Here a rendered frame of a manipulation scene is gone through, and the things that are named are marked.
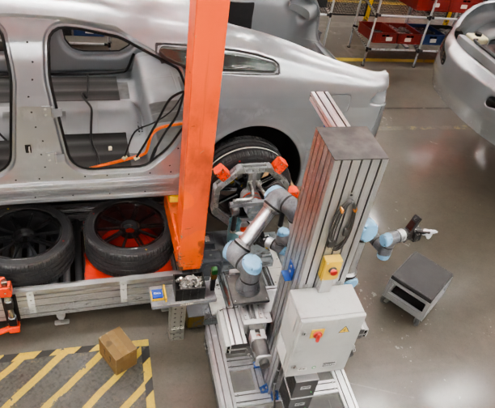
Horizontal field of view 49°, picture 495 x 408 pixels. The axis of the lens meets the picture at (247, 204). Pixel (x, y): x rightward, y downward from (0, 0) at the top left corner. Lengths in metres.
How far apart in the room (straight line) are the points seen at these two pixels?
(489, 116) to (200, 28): 3.30
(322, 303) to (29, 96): 2.05
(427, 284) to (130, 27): 2.79
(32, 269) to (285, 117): 1.97
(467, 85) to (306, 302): 3.35
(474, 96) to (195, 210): 3.07
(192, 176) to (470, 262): 2.97
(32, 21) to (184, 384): 2.42
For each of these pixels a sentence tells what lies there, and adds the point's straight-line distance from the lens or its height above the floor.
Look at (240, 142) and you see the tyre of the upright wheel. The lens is 3.80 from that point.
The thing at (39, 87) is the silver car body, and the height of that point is 1.60.
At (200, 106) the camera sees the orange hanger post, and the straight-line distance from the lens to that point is 2.93.
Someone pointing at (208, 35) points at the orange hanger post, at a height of 2.18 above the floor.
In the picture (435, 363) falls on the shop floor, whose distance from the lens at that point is 4.39.
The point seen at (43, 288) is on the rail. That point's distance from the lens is 3.86.
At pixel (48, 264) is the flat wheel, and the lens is 3.90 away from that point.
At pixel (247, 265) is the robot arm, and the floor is 1.04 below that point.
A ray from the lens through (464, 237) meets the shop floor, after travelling 5.54.
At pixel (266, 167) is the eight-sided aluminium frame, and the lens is 3.69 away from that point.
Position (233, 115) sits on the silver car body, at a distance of 3.64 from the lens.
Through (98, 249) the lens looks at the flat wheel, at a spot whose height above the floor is 0.49.
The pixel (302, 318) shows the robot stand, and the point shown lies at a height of 1.23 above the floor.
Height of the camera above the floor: 3.27
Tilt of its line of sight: 40 degrees down
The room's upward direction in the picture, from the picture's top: 10 degrees clockwise
